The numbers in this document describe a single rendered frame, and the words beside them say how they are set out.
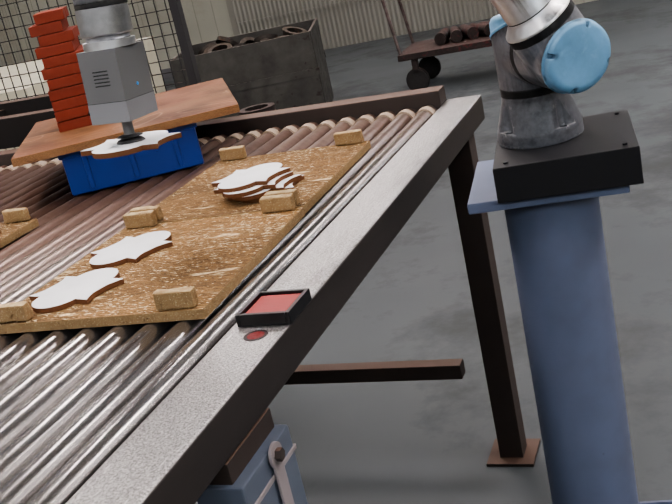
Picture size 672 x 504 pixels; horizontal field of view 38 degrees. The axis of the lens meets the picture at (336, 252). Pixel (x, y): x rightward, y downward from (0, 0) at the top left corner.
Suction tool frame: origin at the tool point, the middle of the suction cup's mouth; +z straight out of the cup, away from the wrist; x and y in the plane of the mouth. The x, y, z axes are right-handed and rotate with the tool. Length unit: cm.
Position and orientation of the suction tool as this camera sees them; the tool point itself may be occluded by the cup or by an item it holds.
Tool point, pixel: (132, 149)
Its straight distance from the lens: 148.7
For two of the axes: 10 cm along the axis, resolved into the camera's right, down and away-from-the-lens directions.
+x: 9.4, -0.5, -3.4
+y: -3.0, 3.2, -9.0
